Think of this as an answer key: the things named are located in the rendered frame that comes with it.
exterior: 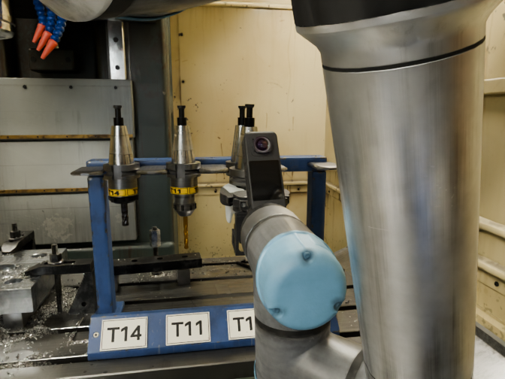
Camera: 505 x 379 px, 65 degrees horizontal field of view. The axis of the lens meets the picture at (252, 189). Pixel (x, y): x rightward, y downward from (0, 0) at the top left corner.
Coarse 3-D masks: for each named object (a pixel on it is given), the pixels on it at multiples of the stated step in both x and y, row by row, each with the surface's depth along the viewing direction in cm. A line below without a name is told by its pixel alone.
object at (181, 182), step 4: (172, 180) 72; (176, 180) 71; (180, 180) 71; (184, 180) 71; (188, 180) 71; (192, 180) 72; (196, 180) 73; (172, 184) 72; (176, 184) 71; (180, 184) 71; (184, 184) 71; (188, 184) 72; (192, 184) 72; (196, 184) 73
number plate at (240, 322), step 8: (232, 312) 73; (240, 312) 73; (248, 312) 73; (232, 320) 72; (240, 320) 72; (248, 320) 73; (232, 328) 72; (240, 328) 72; (248, 328) 72; (232, 336) 71; (240, 336) 71; (248, 336) 71
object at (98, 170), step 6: (78, 168) 71; (84, 168) 71; (90, 168) 71; (96, 168) 71; (102, 168) 71; (72, 174) 68; (78, 174) 67; (84, 174) 67; (90, 174) 68; (96, 174) 68
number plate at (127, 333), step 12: (108, 324) 69; (120, 324) 70; (132, 324) 70; (144, 324) 70; (108, 336) 68; (120, 336) 69; (132, 336) 69; (144, 336) 69; (108, 348) 68; (120, 348) 68; (132, 348) 68
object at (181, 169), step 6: (168, 162) 72; (198, 162) 72; (168, 168) 71; (174, 168) 70; (180, 168) 71; (186, 168) 70; (192, 168) 71; (198, 168) 72; (168, 174) 71; (174, 174) 71; (180, 174) 71; (186, 174) 70; (192, 174) 71; (198, 174) 72
